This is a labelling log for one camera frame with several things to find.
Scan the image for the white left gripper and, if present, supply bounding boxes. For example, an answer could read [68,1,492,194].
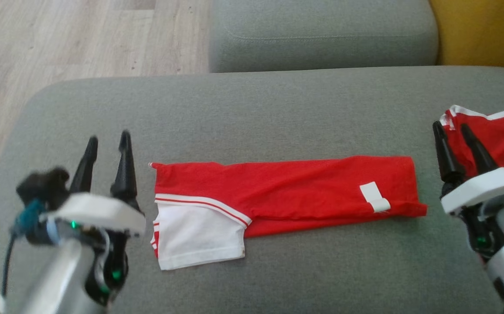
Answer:
[38,130,147,308]

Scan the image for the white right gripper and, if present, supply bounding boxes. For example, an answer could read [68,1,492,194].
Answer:
[432,121,504,262]

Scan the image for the red shorts white stripes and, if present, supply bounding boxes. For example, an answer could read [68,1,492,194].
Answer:
[439,105,504,177]

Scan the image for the red jersey white sleeves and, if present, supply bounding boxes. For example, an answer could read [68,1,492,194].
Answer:
[149,155,428,271]

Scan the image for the yellow cushion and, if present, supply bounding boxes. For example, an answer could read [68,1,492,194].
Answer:
[429,0,504,73]

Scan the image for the grey sofa seat cushion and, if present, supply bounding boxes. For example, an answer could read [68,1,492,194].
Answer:
[0,65,504,314]

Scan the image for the grey sofa side cushion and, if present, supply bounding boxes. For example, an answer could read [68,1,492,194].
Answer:
[208,0,439,73]

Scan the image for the black left cable teal plug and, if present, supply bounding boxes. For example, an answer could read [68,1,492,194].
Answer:
[0,200,47,299]

